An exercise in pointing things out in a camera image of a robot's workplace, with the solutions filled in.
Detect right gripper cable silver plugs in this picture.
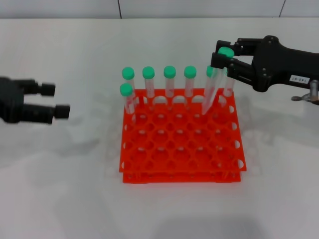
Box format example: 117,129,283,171
291,79,319,106

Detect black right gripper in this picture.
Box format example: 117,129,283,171
210,35,319,93

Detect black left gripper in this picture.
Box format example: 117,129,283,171
0,77,71,125

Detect green capped clear test tube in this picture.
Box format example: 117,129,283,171
204,66,216,99
183,65,197,98
163,65,177,98
142,66,156,99
201,46,235,116
222,73,236,98
119,83,136,115
121,66,137,101

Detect orange test tube rack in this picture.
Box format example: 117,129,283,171
119,88,248,184

